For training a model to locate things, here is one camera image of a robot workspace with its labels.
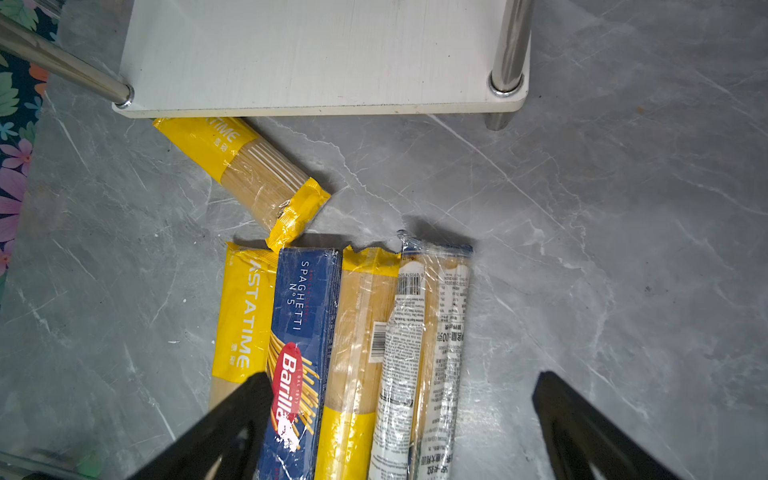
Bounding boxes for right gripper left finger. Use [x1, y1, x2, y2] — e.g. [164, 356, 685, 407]
[132, 373, 273, 479]

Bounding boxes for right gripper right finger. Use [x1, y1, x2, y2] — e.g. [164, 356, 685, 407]
[532, 371, 677, 479]

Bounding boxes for yellow spaghetti bag long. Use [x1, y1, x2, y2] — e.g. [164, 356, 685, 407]
[314, 247, 400, 479]

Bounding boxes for blue Barilla spaghetti box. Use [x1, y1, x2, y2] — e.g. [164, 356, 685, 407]
[256, 248, 342, 479]

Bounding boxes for clear spaghetti bag label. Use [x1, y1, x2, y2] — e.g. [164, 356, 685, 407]
[367, 230, 473, 479]

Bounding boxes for white two-tier shelf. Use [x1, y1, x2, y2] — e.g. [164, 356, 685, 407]
[1, 1, 533, 130]

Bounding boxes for yellow spaghetti bag top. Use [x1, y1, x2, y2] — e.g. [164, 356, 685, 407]
[153, 117, 331, 252]

